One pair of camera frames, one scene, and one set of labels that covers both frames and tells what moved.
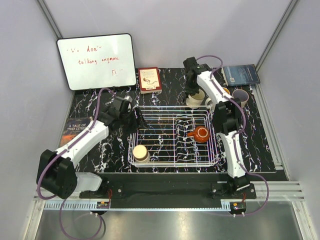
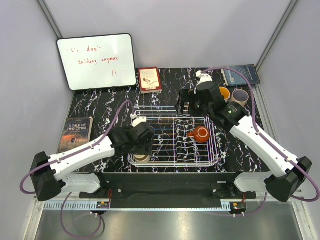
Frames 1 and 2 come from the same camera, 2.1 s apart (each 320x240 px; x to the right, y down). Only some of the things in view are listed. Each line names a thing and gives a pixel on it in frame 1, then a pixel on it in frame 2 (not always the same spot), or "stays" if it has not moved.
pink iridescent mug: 242,95 stays
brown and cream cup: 140,154 stays
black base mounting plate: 170,188 stays
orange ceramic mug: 201,134 stays
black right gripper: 189,91 to 187,95
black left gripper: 138,123 to 146,149
